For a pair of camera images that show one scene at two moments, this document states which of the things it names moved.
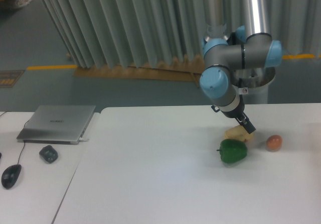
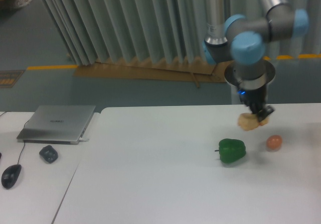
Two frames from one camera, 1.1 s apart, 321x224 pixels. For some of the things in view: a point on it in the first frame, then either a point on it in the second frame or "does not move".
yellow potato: [238, 132] to [249, 121]
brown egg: [274, 143] does not move
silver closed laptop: [57, 124] does not move
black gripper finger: [244, 121] to [264, 112]
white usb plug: [81, 139] does not move
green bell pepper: [232, 150] does not move
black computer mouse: [9, 176] does not move
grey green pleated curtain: [101, 25] does not move
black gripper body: [235, 113] to [254, 98]
